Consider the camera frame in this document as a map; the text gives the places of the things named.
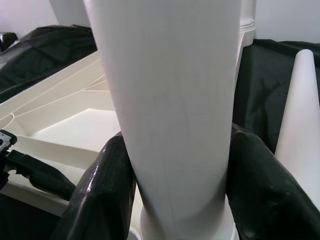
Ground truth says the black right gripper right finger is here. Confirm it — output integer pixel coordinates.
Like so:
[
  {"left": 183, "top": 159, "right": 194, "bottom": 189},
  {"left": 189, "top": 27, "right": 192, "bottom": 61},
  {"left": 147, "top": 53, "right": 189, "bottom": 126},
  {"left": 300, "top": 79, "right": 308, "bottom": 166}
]
[{"left": 226, "top": 124, "right": 320, "bottom": 240}]

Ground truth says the white plastic table leg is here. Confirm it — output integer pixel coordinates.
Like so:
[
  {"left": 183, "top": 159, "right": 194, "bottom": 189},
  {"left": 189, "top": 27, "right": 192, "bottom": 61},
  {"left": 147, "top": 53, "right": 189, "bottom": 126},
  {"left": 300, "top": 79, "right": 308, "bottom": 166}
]
[
  {"left": 83, "top": 0, "right": 242, "bottom": 240},
  {"left": 274, "top": 49, "right": 320, "bottom": 203},
  {"left": 239, "top": 0, "right": 257, "bottom": 32}
]

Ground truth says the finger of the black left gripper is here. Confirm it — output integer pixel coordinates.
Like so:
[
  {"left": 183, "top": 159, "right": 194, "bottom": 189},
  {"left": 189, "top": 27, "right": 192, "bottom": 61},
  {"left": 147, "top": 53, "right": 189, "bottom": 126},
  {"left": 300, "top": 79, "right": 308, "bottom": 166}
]
[{"left": 6, "top": 149, "right": 76, "bottom": 201}]

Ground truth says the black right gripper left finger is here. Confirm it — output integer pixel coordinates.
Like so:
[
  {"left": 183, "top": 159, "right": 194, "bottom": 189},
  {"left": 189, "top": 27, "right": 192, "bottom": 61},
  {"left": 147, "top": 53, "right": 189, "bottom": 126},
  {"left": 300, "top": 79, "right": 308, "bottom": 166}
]
[{"left": 51, "top": 134, "right": 137, "bottom": 240}]

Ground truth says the white plastic children table top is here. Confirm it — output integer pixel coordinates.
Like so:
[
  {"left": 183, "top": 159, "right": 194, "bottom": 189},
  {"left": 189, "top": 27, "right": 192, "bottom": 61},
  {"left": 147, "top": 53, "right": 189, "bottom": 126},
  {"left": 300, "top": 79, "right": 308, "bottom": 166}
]
[{"left": 0, "top": 28, "right": 256, "bottom": 240}]

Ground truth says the black cloth table cover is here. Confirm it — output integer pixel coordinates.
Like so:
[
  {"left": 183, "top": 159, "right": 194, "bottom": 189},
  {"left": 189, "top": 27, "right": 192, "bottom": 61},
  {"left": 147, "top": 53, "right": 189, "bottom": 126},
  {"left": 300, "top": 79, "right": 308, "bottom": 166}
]
[{"left": 0, "top": 24, "right": 320, "bottom": 240}]

